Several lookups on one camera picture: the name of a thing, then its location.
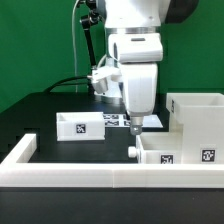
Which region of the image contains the white hanging cable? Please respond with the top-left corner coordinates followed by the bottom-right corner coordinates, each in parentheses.
top-left (71, 0), bottom-right (82, 94)

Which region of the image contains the white drawer tray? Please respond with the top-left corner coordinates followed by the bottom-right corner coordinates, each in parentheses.
top-left (56, 112), bottom-right (105, 141)
top-left (128, 132), bottom-right (182, 164)

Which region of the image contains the black cable bundle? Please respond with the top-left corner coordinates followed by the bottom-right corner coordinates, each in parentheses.
top-left (43, 75), bottom-right (100, 94)

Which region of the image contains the white U-shaped table fence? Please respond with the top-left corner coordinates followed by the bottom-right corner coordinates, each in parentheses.
top-left (0, 134), bottom-right (224, 188)

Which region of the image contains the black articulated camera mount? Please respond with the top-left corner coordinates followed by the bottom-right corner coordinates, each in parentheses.
top-left (80, 0), bottom-right (100, 70)

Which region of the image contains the white drawer cabinet box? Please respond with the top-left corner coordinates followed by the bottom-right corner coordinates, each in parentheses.
top-left (166, 93), bottom-right (224, 165)

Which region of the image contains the white front drawer tray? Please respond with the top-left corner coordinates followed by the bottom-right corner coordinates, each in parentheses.
top-left (128, 132), bottom-right (182, 164)

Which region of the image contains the white fiducial marker sheet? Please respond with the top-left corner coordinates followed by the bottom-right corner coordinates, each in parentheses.
top-left (103, 113), bottom-right (164, 129)

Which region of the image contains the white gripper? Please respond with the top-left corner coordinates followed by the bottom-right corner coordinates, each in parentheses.
top-left (119, 63), bottom-right (158, 135)

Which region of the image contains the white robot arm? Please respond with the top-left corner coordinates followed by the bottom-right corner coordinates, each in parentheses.
top-left (91, 0), bottom-right (199, 135)

